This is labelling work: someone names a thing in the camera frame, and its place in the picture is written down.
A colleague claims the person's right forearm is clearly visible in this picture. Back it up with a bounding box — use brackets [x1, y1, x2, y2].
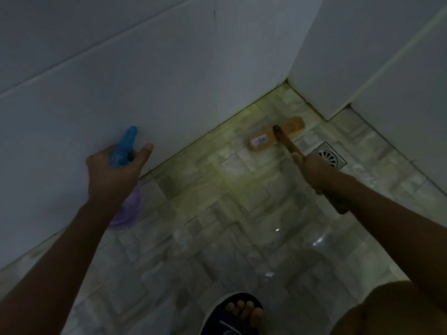
[323, 172, 447, 304]

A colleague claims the person's right hand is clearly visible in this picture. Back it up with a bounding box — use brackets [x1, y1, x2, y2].
[292, 152, 337, 195]

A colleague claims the person's foot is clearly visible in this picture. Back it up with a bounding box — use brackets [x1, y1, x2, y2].
[224, 299, 264, 335]

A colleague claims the person's left hand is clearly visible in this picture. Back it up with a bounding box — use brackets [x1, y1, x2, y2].
[85, 143, 154, 210]

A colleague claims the person's left forearm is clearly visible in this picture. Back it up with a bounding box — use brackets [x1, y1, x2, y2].
[0, 200, 123, 335]

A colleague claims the wooden floor scrub brush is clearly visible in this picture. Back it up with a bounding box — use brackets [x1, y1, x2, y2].
[249, 116, 350, 215]

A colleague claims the purple spray bottle blue nozzle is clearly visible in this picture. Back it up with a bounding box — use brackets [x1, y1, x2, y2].
[108, 126, 143, 230]

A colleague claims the dark blue slipper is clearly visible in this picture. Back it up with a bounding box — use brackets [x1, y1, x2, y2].
[203, 292, 265, 335]

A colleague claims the person's leg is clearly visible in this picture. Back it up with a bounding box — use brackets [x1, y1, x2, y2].
[330, 281, 447, 335]

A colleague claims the metal floor drain cover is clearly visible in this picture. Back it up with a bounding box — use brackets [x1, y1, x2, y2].
[312, 142, 348, 171]

